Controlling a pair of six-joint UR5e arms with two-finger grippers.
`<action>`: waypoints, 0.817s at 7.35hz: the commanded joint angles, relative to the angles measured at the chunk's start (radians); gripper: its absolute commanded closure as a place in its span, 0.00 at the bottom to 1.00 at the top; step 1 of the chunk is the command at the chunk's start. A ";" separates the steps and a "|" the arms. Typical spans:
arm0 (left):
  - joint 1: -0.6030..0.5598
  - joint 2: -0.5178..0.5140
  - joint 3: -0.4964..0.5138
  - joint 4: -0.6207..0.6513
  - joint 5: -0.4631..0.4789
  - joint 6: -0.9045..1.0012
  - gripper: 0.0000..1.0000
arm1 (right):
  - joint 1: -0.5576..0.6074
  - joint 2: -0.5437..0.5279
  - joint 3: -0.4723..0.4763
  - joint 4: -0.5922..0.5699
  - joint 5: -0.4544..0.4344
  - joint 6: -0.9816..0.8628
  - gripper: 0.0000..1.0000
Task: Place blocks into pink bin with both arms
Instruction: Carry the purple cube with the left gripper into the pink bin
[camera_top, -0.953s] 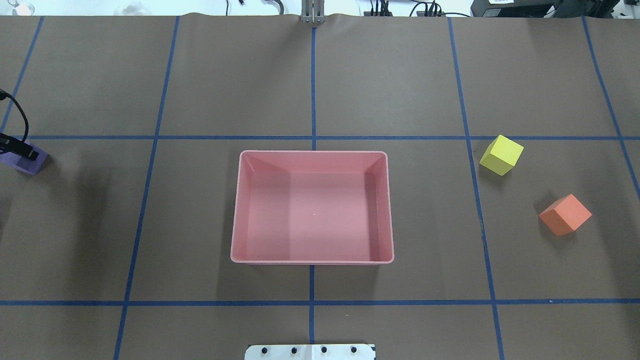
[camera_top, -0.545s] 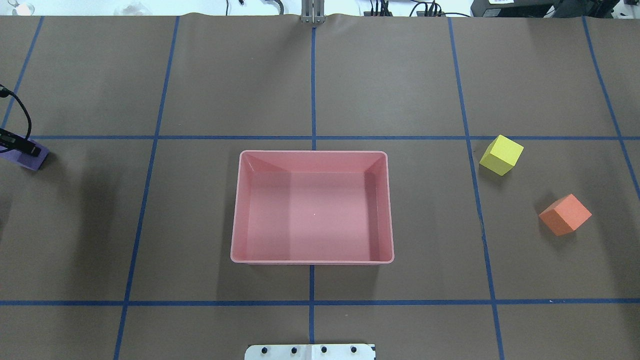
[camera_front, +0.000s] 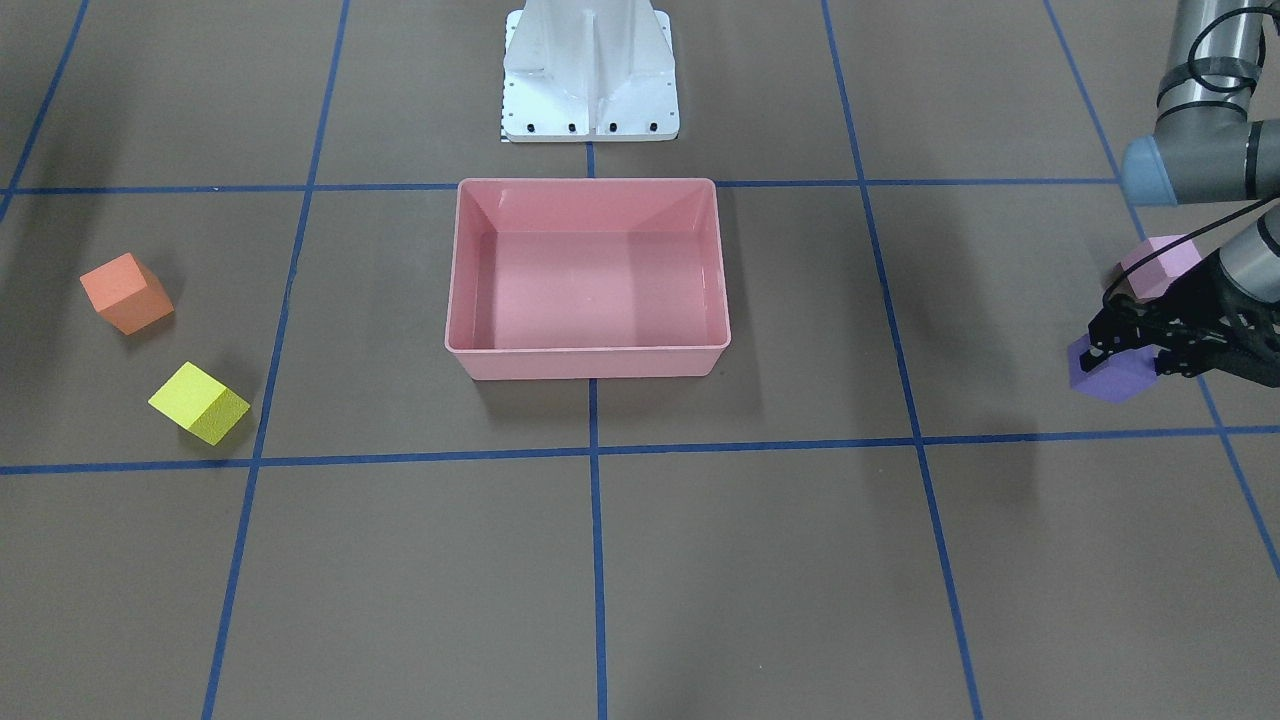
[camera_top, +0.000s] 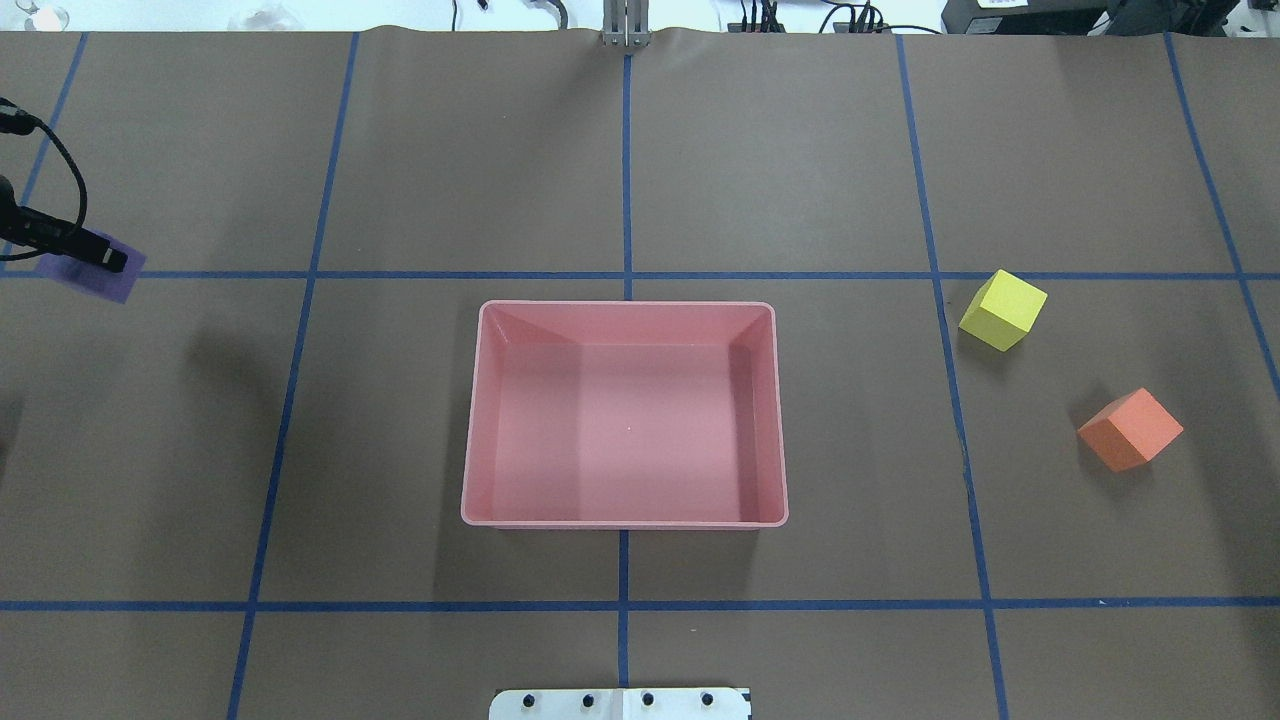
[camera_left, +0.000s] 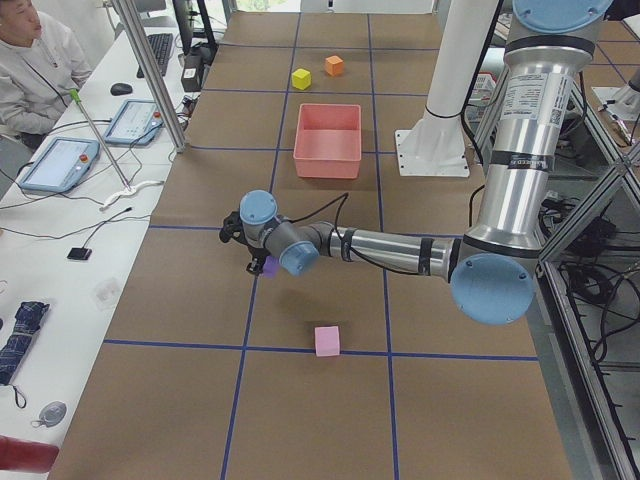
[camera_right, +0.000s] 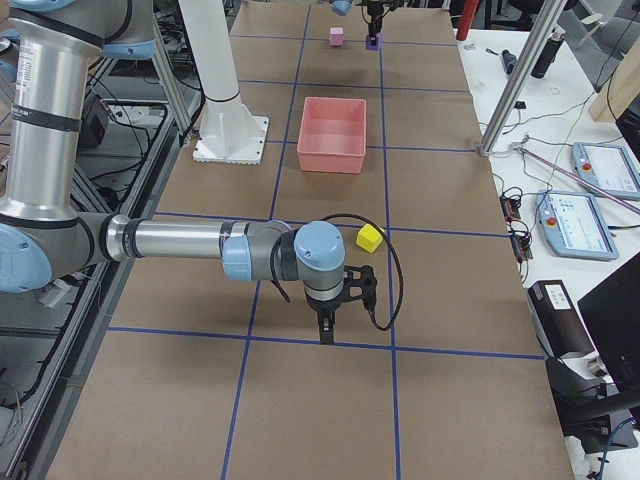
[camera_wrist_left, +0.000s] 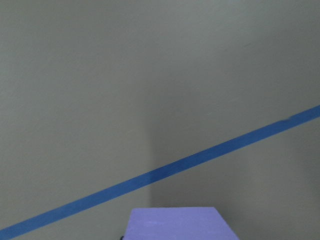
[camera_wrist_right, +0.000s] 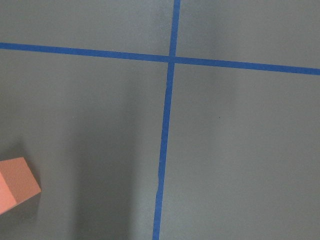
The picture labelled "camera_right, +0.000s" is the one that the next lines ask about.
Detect purple foam block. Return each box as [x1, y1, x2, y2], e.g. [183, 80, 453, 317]
[365, 32, 383, 51]

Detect far teach pendant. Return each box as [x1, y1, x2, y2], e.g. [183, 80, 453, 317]
[571, 142, 639, 201]

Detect red fire extinguisher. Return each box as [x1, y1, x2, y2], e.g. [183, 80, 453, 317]
[456, 0, 479, 41]

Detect small circuit board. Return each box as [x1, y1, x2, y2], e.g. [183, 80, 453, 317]
[499, 194, 532, 263]

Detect aluminium frame post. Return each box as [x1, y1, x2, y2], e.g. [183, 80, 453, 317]
[478, 0, 566, 157]

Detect metal rod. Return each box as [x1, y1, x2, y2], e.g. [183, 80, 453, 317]
[512, 144, 639, 215]

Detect pink foam block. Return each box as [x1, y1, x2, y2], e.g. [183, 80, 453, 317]
[329, 26, 344, 47]

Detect yellow foam block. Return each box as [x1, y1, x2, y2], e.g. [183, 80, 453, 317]
[356, 223, 384, 254]

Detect black power box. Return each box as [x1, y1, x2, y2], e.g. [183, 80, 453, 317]
[79, 94, 109, 148]

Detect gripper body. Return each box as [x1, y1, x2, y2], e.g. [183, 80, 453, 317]
[361, 0, 391, 13]
[304, 285, 342, 318]

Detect teach pendant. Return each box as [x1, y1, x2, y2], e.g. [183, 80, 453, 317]
[571, 142, 639, 201]
[537, 190, 619, 261]

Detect pink plastic bin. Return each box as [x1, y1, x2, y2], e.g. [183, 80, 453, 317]
[296, 97, 367, 174]

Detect black water bottle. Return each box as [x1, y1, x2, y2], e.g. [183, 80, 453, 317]
[531, 30, 564, 79]

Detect white camera pole base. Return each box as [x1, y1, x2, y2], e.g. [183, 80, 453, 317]
[179, 0, 269, 165]

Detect black label printer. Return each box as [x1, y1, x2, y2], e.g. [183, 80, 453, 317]
[526, 280, 595, 360]

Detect near teach pendant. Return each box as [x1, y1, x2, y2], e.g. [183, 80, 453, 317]
[537, 190, 619, 261]

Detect black monitor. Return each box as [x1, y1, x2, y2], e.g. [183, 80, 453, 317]
[578, 254, 639, 391]

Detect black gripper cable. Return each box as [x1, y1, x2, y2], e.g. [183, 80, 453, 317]
[319, 212, 405, 332]

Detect blue black tool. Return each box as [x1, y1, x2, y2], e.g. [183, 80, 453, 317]
[500, 49, 517, 76]

